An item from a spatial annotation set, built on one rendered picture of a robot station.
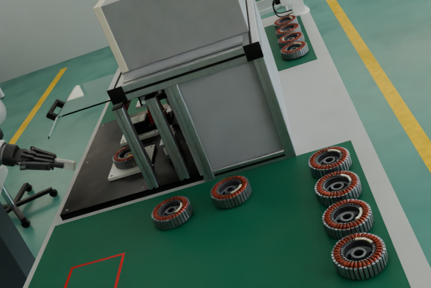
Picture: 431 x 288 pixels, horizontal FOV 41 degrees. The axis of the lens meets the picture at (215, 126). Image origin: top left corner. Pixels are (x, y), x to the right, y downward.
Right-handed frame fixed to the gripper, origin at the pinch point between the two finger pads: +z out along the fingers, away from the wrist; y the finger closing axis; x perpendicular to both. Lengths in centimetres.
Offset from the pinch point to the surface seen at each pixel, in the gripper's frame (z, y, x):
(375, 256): 79, 76, 39
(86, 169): 6.1, -7.0, -5.0
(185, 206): 41, 38, 17
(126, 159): 20.7, 4.8, 8.8
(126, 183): 22.4, 12.4, 4.4
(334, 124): 82, 10, 36
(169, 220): 37, 42, 14
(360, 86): 144, -169, -15
